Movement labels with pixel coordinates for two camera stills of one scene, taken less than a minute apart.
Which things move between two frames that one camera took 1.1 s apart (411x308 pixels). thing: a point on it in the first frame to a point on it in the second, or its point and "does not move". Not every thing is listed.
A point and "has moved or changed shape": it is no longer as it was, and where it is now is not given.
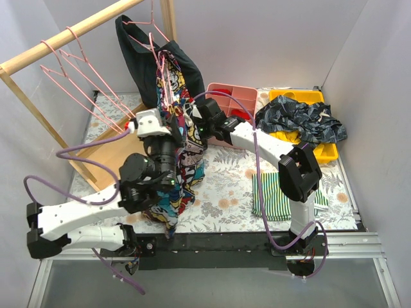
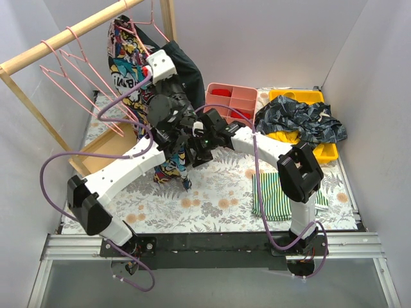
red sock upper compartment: [224, 90] does not move
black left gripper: [175, 127] to [170, 85]
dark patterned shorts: [313, 123] does not move
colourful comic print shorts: [171, 203] to [130, 65]
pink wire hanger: [170, 103] has moved or changed shape
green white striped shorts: [270, 204] does not move
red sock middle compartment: [236, 112] does not move
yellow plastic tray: [323, 152] does not move
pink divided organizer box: [248, 96] does not move
